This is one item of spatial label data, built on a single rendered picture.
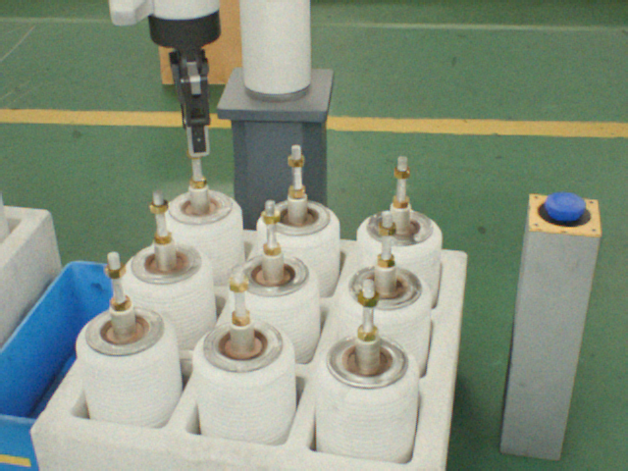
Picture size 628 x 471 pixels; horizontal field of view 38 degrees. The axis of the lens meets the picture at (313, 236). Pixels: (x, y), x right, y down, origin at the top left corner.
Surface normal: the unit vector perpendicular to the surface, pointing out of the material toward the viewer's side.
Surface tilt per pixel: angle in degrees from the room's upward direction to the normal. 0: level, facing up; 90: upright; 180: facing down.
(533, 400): 90
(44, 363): 88
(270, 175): 90
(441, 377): 0
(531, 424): 90
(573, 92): 0
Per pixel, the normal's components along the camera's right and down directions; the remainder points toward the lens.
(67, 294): 0.98, 0.07
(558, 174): -0.01, -0.84
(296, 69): 0.56, 0.44
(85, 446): -0.21, 0.53
